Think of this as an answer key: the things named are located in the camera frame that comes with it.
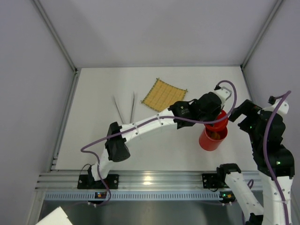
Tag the right aluminium frame post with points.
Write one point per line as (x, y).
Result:
(262, 31)

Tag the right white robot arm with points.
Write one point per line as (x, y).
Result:
(275, 164)

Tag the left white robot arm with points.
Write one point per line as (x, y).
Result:
(181, 114)

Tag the woven bamboo tray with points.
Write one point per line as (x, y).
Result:
(162, 95)

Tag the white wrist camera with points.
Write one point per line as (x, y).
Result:
(223, 93)
(274, 102)

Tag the orange fried shrimp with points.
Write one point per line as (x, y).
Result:
(214, 136)

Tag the aluminium frame post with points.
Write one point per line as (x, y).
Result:
(47, 21)
(262, 31)

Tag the red cylindrical lunch container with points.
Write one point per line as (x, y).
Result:
(207, 143)

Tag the slotted grey cable duct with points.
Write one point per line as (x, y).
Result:
(133, 196)

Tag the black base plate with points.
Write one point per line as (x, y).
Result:
(213, 181)
(87, 182)

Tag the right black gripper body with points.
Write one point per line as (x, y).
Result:
(244, 113)

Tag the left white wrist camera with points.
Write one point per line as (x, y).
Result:
(223, 93)

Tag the red round container lid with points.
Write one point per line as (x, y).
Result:
(220, 123)

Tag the aluminium mounting rail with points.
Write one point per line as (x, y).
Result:
(128, 180)

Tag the white box corner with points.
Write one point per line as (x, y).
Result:
(56, 217)

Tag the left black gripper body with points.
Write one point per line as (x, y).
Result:
(213, 115)

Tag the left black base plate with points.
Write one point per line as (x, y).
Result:
(87, 182)

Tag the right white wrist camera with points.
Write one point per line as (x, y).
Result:
(274, 102)

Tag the left aluminium frame post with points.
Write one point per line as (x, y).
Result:
(47, 21)

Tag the stainless steel tongs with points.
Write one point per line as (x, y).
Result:
(125, 109)

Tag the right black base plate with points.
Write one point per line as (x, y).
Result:
(213, 181)

